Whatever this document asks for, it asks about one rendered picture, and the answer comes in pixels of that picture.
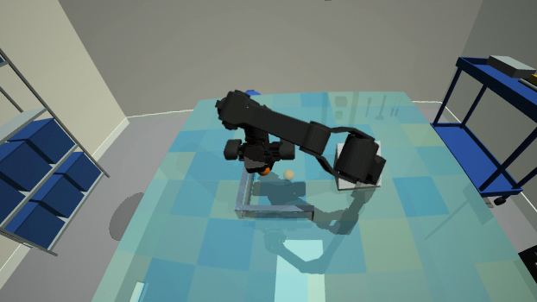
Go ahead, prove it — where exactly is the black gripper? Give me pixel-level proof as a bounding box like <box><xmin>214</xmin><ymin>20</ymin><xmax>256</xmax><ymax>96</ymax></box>
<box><xmin>224</xmin><ymin>131</ymin><xmax>295</xmax><ymax>163</ymax></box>

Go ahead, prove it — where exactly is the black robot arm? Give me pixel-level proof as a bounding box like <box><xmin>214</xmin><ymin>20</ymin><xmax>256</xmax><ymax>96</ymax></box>
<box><xmin>215</xmin><ymin>90</ymin><xmax>386</xmax><ymax>186</ymax></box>

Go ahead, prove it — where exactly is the orange-brown ball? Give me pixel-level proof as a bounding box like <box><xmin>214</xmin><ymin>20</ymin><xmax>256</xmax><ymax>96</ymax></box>
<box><xmin>258</xmin><ymin>168</ymin><xmax>270</xmax><ymax>176</ymax></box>

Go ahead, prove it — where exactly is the clear l-shaped low wall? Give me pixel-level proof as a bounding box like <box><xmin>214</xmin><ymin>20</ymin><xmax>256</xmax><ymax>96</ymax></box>
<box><xmin>234</xmin><ymin>173</ymin><xmax>313</xmax><ymax>221</ymax></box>

